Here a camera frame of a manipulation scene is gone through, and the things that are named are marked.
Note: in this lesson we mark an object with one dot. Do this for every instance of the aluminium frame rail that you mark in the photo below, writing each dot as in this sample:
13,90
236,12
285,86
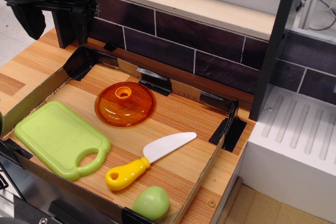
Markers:
312,1

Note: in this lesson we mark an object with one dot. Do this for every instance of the dark grey left bracket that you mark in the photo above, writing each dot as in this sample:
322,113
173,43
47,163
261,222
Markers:
64,29

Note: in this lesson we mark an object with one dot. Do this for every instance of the orange transparent pot lid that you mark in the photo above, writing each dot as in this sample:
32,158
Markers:
125,104

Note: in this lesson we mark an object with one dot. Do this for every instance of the white toy sink drainboard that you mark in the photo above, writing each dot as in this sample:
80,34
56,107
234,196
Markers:
290,155

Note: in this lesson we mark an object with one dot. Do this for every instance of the cardboard fence with black tape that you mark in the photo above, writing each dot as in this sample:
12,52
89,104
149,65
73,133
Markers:
201,171

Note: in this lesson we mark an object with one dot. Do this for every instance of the dark grey vertical post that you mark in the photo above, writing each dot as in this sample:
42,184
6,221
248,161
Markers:
266,78

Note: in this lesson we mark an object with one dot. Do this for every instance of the green plastic cutting board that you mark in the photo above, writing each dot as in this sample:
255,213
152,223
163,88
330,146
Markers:
63,141

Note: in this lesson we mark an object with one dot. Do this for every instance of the yellow handled white toy knife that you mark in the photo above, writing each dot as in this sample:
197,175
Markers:
120,177

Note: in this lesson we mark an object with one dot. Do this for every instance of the brass screw washer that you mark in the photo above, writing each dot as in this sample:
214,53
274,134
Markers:
212,203

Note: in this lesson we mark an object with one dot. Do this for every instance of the green toy pear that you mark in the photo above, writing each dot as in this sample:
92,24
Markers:
152,203

